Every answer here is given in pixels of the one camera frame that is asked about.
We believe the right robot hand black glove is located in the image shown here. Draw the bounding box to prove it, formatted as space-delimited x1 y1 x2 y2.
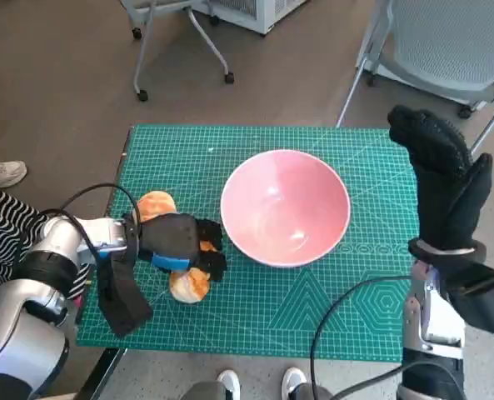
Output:
387 104 494 253

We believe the left robot hand blue tape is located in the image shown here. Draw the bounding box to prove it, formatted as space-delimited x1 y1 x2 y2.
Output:
137 212 228 284

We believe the round toy bread bun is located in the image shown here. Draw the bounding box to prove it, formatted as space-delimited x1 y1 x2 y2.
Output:
136 190 177 224

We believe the long toy bread loaf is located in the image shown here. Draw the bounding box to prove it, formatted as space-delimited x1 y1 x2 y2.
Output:
169 240 219 305

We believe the pink bowl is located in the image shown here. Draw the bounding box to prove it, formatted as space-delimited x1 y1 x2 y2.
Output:
220 149 352 269

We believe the white wheeled cart base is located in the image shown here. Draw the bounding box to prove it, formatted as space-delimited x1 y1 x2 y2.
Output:
367 57 494 120

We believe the green cutting mat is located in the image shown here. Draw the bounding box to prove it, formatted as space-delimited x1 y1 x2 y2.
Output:
76 123 422 362

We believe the grey mesh chair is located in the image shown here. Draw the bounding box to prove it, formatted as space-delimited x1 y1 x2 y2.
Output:
336 0 494 155

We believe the person's white shoe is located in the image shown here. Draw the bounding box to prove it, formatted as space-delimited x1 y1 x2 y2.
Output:
282 366 308 400
216 368 242 400
0 160 27 188

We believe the person's grey leg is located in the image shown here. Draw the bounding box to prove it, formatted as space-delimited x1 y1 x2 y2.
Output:
291 383 335 400
182 381 227 400

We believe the person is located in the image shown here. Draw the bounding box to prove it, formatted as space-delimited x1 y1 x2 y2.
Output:
0 179 85 312

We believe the white appliance cabinet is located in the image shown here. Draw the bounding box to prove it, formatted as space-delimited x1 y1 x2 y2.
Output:
187 0 310 35

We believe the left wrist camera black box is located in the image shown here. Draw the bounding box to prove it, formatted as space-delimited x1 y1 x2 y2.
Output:
95 253 154 338

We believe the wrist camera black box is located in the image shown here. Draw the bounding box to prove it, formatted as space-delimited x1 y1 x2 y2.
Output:
444 262 494 334
95 253 154 338

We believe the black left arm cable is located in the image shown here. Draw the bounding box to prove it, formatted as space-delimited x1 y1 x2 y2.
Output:
37 182 143 263

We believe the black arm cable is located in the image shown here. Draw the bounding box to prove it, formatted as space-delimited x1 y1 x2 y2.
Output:
309 274 414 400
336 360 464 400
37 182 143 263

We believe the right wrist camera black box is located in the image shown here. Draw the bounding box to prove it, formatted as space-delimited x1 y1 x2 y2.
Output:
444 262 494 334

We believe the grey wheeled chair frame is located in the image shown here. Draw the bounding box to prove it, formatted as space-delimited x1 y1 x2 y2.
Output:
121 0 236 103

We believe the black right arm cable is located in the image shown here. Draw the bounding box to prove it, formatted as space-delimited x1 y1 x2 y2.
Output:
336 360 464 400
309 274 414 400

